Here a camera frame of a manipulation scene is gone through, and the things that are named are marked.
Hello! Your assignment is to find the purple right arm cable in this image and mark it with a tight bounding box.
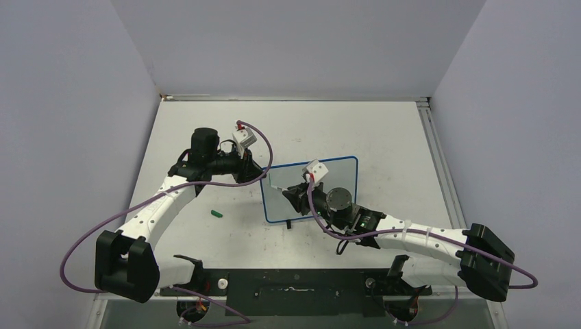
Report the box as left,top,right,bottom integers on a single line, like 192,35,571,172
306,174,540,328

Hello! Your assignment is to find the aluminium table edge rail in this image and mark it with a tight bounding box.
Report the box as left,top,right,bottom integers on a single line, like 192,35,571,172
161,95,429,103

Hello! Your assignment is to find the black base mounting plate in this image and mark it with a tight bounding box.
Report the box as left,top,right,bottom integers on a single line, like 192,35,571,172
160,268,432,317

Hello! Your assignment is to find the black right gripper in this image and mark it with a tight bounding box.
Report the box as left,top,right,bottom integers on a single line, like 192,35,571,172
284,178,347,231

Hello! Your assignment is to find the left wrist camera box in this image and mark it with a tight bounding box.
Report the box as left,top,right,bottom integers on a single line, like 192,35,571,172
232,127,257,151

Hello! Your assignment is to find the blue framed whiteboard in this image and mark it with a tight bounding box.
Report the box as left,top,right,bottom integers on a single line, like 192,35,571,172
260,156,359,223

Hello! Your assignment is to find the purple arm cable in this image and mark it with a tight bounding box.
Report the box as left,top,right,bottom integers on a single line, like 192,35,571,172
306,174,540,328
60,119,274,328

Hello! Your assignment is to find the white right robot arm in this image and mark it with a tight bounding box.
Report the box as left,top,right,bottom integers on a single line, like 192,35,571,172
282,182,515,302

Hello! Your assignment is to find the green marker cap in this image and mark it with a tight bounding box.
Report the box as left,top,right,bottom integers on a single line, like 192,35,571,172
210,210,223,218

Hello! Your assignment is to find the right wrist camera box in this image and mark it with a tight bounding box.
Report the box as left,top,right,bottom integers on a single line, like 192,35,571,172
303,159,329,185

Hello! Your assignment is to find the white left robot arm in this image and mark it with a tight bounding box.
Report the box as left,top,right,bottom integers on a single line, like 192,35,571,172
95,121,265,303

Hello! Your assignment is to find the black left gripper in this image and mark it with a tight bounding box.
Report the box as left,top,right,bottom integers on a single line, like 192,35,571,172
208,145,266,186

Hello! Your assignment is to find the aluminium frame rail right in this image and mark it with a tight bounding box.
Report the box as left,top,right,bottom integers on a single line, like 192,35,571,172
416,98,468,229

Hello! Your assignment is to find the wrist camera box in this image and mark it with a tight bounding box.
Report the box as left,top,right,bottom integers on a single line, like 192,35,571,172
303,159,329,185
232,127,257,151

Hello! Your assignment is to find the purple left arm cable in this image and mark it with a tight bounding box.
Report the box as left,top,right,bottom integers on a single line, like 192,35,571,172
60,119,274,328

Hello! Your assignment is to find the white whiteboard marker pen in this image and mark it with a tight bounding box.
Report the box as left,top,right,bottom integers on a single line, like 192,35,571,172
270,185,287,192

